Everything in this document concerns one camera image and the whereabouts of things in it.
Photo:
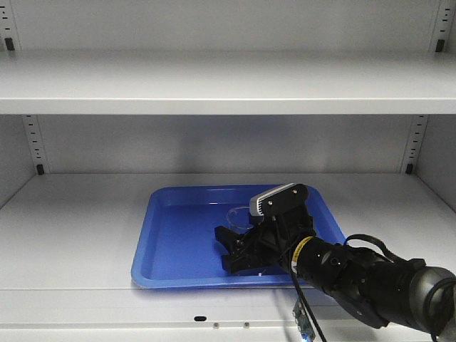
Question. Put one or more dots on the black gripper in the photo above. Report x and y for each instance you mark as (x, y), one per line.
(270, 241)

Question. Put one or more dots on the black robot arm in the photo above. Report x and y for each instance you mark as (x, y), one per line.
(376, 288)

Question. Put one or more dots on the blue plastic tray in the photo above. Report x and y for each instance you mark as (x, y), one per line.
(177, 248)

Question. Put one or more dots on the white lower shelf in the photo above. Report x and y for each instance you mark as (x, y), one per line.
(68, 242)

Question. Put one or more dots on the white shelf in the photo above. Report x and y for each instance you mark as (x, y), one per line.
(226, 83)
(68, 242)

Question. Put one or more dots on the white upper shelf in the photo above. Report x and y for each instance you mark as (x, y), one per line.
(226, 83)

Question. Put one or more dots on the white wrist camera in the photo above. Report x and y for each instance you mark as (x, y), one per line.
(278, 200)

